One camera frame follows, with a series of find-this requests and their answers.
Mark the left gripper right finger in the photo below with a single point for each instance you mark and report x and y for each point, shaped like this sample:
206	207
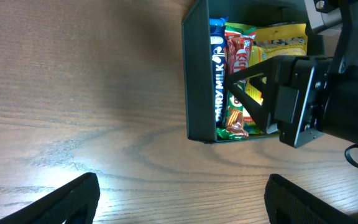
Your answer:
286	202

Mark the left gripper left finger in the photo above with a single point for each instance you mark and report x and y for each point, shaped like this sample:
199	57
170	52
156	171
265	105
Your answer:
75	202

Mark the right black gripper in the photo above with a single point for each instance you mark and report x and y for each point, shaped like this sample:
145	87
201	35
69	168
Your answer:
290	96

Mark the green Haribo gummy bag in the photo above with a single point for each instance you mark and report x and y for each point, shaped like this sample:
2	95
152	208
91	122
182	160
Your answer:
239	39

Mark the dark blue chocolate bar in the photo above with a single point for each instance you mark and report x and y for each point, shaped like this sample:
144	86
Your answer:
218	58

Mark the yellow Hacks candy bag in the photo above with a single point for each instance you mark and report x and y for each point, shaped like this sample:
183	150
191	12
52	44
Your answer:
288	39

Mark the black gift box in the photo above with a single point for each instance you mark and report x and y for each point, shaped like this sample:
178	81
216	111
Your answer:
198	66

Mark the red green snack bar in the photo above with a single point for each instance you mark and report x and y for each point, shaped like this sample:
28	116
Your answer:
221	132

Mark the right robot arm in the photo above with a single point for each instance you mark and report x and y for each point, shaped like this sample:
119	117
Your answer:
338	98

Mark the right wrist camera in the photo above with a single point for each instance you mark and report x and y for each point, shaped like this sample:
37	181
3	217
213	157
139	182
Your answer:
324	18

